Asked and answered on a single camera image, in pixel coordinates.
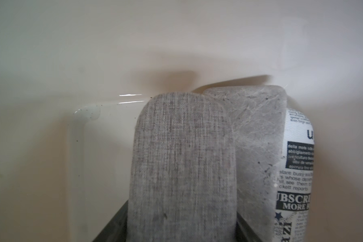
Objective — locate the dark grey oval case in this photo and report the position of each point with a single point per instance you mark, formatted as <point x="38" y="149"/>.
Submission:
<point x="183" y="185"/>

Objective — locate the grey rectangular fabric case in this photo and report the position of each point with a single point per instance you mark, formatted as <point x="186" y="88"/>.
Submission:
<point x="258" y="116"/>

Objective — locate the cream plastic storage box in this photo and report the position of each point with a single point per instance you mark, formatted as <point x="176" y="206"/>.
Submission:
<point x="58" y="56"/>

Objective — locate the newspaper print case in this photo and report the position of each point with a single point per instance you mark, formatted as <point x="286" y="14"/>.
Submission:
<point x="294" y="179"/>

